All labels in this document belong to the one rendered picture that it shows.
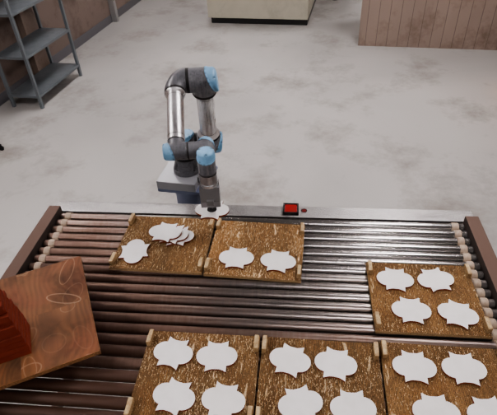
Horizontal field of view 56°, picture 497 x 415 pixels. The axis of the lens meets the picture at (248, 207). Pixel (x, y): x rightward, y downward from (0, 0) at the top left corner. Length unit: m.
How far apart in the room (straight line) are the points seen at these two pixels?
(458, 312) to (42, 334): 1.51
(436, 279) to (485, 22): 5.36
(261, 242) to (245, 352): 0.57
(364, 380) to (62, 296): 1.13
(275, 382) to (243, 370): 0.11
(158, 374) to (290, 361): 0.46
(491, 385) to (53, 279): 1.62
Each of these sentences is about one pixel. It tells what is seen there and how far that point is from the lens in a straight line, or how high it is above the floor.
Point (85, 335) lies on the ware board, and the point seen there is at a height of 1.04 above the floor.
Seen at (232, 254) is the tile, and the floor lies 0.95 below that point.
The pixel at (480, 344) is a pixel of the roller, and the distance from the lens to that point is 1.93.
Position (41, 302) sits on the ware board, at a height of 1.04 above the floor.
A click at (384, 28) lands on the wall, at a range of 6.94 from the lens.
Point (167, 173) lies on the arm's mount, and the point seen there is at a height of 0.92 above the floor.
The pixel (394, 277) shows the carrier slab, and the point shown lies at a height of 0.95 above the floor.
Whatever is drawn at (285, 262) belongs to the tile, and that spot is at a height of 0.95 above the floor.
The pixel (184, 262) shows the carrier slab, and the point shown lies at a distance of 2.07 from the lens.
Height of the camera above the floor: 2.38
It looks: 39 degrees down
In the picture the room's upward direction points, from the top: 3 degrees counter-clockwise
